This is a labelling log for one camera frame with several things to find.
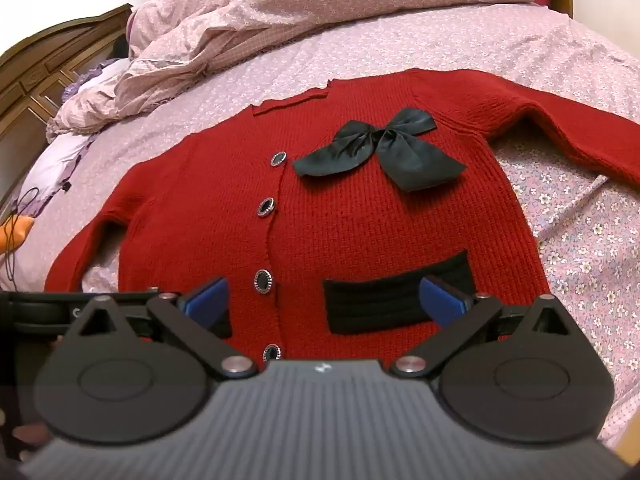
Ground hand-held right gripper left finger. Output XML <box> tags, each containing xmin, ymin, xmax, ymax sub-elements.
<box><xmin>62</xmin><ymin>276</ymin><xmax>260</xmax><ymax>380</ymax></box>

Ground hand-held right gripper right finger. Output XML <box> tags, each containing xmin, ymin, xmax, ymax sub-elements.
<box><xmin>391</xmin><ymin>275</ymin><xmax>578</xmax><ymax>380</ymax></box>

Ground red knitted cardigan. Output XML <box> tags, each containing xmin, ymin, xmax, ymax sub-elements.
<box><xmin>44</xmin><ymin>67</ymin><xmax>640</xmax><ymax>362</ymax></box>

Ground orange object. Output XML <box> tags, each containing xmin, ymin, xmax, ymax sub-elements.
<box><xmin>0</xmin><ymin>212</ymin><xmax>33</xmax><ymax>256</ymax></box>

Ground white and purple pillow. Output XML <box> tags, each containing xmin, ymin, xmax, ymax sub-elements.
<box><xmin>15</xmin><ymin>57</ymin><xmax>133</xmax><ymax>216</ymax></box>

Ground wooden headboard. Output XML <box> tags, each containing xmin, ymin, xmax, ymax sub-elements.
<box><xmin>0</xmin><ymin>4</ymin><xmax>133</xmax><ymax>206</ymax></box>

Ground pink floral bed sheet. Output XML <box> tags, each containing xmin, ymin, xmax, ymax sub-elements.
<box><xmin>0</xmin><ymin>2</ymin><xmax>640</xmax><ymax>466</ymax></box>

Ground pink floral quilt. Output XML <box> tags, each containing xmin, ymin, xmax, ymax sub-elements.
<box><xmin>46</xmin><ymin>0</ymin><xmax>551</xmax><ymax>143</ymax></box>

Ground black cable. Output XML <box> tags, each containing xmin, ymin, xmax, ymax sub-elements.
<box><xmin>0</xmin><ymin>187</ymin><xmax>41</xmax><ymax>281</ymax></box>

